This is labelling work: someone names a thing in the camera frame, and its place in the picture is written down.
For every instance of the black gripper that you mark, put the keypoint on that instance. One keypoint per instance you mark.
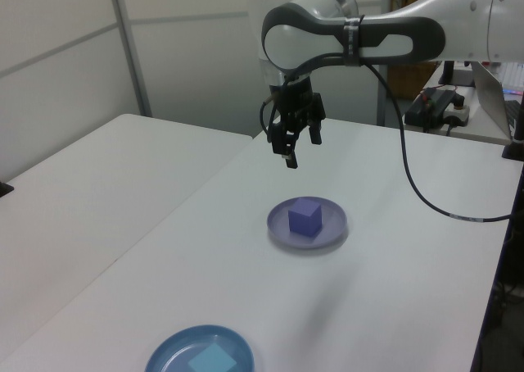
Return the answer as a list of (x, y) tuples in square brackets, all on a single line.
[(296, 101)]

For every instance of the purple foam cube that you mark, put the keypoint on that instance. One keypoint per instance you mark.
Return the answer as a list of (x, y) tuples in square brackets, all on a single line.
[(305, 220)]

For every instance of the cyan foam cube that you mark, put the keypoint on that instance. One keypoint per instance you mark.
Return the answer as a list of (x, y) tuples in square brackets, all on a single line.
[(213, 359)]

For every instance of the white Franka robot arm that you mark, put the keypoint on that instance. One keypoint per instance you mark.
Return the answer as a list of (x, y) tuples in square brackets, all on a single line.
[(294, 40)]

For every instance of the purple round plate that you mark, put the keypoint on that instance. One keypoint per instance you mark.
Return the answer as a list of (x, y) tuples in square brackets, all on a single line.
[(333, 224)]

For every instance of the brown cardboard box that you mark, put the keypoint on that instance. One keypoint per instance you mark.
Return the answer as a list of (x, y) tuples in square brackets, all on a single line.
[(409, 81)]

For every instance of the black control box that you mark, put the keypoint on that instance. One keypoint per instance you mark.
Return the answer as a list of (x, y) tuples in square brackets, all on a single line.
[(425, 110)]

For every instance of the grey emergency stop button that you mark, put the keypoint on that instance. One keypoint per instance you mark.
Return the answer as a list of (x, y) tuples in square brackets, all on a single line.
[(457, 112)]

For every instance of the white background desk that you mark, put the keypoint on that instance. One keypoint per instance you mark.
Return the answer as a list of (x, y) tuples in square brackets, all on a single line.
[(479, 130)]

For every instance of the silver laptop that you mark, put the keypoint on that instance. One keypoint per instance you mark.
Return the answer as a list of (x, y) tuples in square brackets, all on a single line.
[(489, 93)]

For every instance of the blue round plate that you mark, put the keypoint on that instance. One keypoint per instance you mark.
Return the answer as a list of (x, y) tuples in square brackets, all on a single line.
[(172, 353)]

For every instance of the small black table clamp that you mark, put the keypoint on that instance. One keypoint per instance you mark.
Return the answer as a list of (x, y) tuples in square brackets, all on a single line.
[(5, 188)]

